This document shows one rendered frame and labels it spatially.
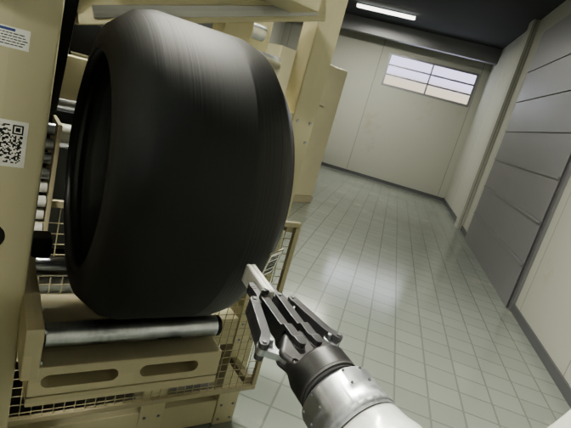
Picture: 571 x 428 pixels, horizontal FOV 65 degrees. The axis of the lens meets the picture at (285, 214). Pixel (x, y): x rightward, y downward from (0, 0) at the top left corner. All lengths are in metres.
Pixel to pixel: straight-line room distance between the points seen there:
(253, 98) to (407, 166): 11.25
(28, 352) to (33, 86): 0.43
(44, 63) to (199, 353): 0.60
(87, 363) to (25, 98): 0.46
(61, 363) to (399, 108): 11.37
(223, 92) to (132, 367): 0.54
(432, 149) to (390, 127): 1.18
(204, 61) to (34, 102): 0.28
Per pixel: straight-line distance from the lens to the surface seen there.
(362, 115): 11.97
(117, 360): 0.94
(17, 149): 0.85
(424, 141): 11.95
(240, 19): 1.35
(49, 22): 0.83
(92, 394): 0.97
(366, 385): 0.50
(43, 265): 1.15
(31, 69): 0.83
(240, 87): 0.77
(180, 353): 0.98
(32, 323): 0.86
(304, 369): 0.53
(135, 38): 0.80
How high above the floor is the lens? 1.40
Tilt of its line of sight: 14 degrees down
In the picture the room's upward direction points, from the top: 15 degrees clockwise
